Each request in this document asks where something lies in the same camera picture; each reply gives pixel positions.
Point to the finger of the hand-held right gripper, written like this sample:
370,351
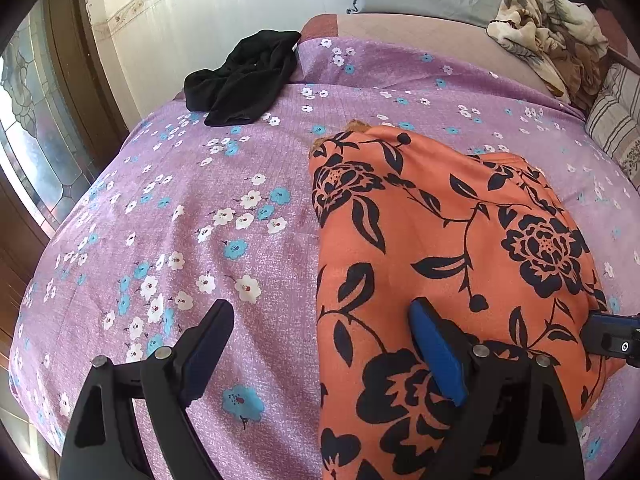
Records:
607,335

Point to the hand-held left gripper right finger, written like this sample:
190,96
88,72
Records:
440,350

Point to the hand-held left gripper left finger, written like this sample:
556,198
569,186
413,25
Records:
200,355

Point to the orange black floral garment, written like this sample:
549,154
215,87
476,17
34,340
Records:
425,220

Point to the purple floral bedsheet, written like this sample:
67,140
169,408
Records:
200,185

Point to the striped pillow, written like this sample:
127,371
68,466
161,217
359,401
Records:
617,120

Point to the stained glass window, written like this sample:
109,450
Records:
35,125

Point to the brown cream floral blanket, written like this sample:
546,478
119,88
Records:
550,40

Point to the pink beige mattress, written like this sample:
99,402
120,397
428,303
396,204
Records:
425,35

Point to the wooden window frame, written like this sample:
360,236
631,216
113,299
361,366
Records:
82,70

